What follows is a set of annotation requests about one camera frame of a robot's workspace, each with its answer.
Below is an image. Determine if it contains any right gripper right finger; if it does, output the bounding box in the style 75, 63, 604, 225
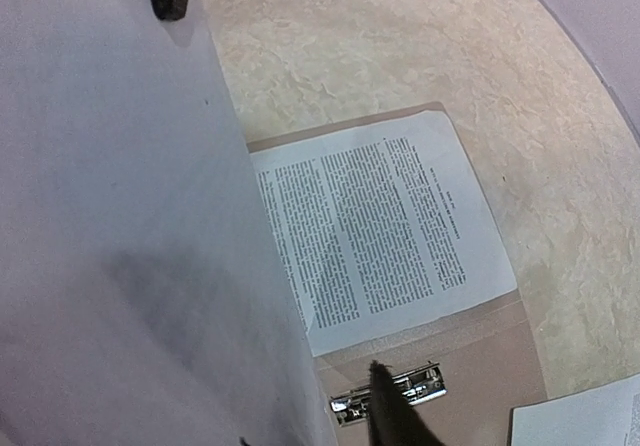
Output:
367, 361, 444, 446

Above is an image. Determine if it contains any metal folder clip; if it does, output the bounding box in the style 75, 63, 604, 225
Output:
329, 361, 447, 427

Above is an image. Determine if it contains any stack of printed papers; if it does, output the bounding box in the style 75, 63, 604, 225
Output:
510, 375, 639, 446

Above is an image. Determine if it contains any printed paper sheet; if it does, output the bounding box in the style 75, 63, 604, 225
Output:
251, 107, 516, 356

